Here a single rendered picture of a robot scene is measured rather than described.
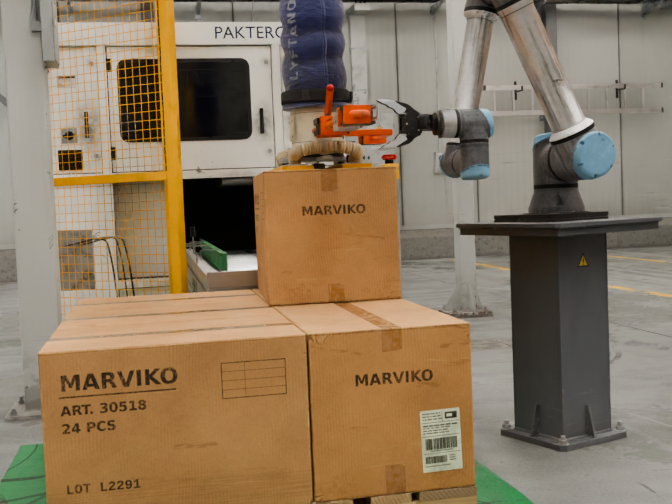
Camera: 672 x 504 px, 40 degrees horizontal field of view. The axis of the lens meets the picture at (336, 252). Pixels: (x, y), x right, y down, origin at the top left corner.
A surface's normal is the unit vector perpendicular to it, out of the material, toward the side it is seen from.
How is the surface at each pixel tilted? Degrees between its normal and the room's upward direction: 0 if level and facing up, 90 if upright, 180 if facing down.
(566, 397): 90
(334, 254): 90
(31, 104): 90
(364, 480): 90
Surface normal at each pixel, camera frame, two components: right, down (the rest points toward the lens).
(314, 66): -0.04, -0.21
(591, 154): 0.33, 0.11
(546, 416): -0.85, 0.07
